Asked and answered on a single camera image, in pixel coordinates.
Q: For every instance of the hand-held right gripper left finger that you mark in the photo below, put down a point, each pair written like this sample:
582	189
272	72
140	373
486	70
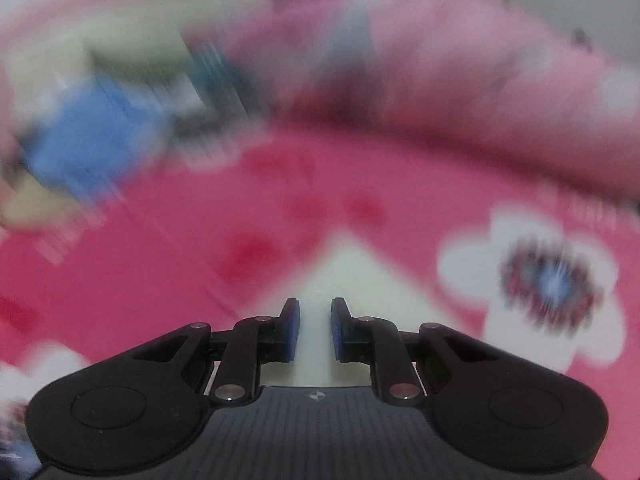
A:
292	330

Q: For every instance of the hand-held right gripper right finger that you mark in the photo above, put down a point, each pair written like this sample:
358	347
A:
337	330

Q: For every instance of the cream knit sweater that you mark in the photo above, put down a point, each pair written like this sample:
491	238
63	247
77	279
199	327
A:
350	270

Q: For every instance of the pink floral blanket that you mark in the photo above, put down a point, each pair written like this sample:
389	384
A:
175	250

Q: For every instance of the teal striped garment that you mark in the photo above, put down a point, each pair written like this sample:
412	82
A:
215	77

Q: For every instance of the blue garment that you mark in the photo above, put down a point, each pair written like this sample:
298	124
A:
95	145

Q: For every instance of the pink and grey floral quilt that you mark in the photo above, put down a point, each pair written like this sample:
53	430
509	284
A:
450	75

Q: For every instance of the crumpled beige cloth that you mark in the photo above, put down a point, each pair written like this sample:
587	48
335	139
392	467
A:
35	205

